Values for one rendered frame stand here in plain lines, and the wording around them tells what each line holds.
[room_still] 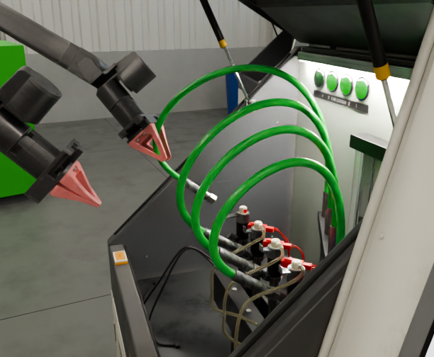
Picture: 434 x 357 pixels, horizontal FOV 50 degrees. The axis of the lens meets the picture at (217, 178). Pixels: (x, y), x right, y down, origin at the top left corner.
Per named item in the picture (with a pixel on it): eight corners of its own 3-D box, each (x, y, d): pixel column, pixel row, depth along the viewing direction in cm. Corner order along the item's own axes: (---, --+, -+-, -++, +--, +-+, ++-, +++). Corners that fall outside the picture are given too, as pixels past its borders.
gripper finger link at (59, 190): (115, 192, 72) (66, 151, 69) (86, 224, 73) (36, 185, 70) (121, 177, 78) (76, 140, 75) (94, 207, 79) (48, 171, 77)
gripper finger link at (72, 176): (106, 202, 72) (56, 163, 70) (76, 234, 74) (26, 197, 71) (112, 187, 79) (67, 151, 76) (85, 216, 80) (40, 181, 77)
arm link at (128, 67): (91, 76, 107) (74, 64, 99) (129, 42, 106) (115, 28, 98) (123, 115, 105) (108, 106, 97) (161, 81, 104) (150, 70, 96)
